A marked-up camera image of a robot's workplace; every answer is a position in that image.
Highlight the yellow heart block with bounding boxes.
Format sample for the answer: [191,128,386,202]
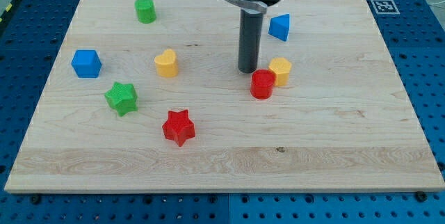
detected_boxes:
[154,49,179,77]

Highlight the red cylinder block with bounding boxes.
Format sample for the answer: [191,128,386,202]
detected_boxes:
[250,70,275,99]

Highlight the red star block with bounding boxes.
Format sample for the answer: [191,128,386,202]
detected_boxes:
[162,109,195,147]

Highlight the yellow hexagon block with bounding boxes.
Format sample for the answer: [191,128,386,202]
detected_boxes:
[268,57,292,86]

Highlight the light wooden board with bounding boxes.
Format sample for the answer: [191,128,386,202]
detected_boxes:
[5,0,444,193]

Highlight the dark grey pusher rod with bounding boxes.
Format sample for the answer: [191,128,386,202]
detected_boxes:
[238,9,264,73]

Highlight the blue triangle block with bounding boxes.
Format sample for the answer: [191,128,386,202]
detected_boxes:
[268,14,290,42]

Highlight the green star block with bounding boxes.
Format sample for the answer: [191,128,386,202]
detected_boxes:
[104,82,138,117]

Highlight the green cylinder block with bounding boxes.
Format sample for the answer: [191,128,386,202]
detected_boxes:
[134,0,156,24]

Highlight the blue hexagon block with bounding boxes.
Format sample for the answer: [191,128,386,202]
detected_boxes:
[71,49,102,78]

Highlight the white fiducial marker tag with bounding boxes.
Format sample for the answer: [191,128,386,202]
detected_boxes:
[370,0,400,15]

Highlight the black yellow hazard tape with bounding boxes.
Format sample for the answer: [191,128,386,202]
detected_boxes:
[1,0,22,24]

